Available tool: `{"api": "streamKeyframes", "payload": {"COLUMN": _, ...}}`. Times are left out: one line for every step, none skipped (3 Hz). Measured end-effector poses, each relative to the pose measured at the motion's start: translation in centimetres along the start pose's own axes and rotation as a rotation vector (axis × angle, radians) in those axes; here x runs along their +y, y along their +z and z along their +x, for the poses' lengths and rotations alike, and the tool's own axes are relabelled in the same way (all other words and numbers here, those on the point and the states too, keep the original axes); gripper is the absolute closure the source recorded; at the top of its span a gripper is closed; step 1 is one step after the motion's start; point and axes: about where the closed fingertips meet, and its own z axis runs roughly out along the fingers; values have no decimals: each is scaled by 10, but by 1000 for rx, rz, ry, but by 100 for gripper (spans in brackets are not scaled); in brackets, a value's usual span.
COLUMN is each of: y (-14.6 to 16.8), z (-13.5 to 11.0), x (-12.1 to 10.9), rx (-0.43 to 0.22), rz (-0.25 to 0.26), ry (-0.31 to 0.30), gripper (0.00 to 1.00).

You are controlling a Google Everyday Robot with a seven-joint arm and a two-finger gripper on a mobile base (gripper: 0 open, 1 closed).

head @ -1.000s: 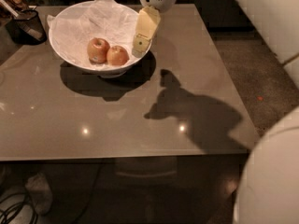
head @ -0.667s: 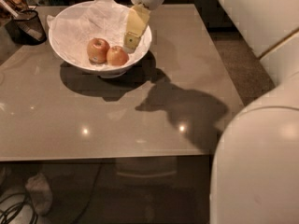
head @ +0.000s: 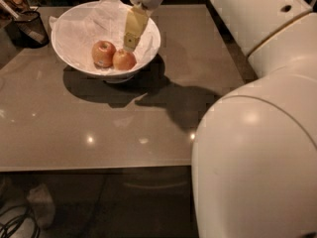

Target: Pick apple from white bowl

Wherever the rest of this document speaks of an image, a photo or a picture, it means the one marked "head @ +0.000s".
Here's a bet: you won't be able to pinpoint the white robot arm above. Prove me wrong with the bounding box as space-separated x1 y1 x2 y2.
191 0 317 238

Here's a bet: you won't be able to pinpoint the black cables on floor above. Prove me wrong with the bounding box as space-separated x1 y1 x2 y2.
0 203 42 238

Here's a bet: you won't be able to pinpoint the white sock foot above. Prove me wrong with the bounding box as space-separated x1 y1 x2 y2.
27 183 55 229

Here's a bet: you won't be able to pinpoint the red-yellow apple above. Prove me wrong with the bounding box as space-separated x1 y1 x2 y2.
91 41 116 68
113 49 137 70

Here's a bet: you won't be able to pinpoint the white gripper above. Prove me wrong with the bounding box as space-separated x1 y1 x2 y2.
124 0 163 52

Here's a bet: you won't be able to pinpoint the white ceramic bowl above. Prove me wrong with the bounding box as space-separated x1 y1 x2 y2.
51 0 162 84

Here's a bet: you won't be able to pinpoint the white crumpled paper liner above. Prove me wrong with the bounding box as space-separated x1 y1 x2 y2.
49 0 159 76

